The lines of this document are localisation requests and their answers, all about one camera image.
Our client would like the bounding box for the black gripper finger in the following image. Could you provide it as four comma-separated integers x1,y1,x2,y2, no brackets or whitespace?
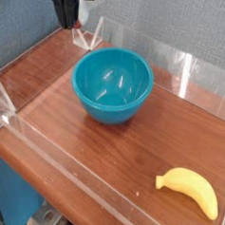
52,0,66,28
65,0,80,29

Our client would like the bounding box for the brown white toy mushroom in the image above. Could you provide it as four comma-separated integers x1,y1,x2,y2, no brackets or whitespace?
73,0,109,32

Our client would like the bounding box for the blue bowl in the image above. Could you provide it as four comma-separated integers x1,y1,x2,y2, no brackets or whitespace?
71,47,154,124

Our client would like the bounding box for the clear acrylic barrier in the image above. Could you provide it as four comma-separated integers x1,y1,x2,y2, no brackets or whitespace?
0,18,225,225

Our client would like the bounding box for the yellow toy banana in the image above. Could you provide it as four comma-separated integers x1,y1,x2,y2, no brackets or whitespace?
155,167,218,220

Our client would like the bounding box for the grey metal bracket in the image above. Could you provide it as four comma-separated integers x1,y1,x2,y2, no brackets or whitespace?
27,201,68,225

